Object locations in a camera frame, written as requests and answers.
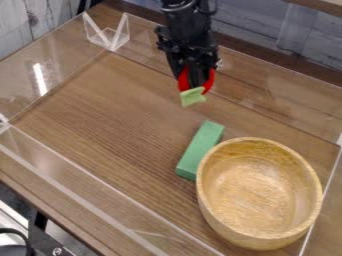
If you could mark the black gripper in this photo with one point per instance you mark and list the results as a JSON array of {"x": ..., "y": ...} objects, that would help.
[{"x": 198, "y": 53}]

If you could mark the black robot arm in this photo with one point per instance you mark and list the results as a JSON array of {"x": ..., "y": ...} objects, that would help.
[{"x": 187, "y": 18}]

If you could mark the wooden bowl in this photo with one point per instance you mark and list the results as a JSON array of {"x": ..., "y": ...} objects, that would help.
[{"x": 259, "y": 193}]

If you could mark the green rectangular block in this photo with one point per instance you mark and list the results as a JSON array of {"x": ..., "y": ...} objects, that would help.
[{"x": 205, "y": 139}]

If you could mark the clear acrylic tray wall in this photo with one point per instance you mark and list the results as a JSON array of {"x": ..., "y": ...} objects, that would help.
[{"x": 114, "y": 224}]

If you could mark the black table leg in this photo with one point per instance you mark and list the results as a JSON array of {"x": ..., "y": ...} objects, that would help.
[{"x": 40, "y": 221}]

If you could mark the red plush fruit green leaf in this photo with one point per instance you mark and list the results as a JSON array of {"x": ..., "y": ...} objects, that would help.
[{"x": 193, "y": 95}]

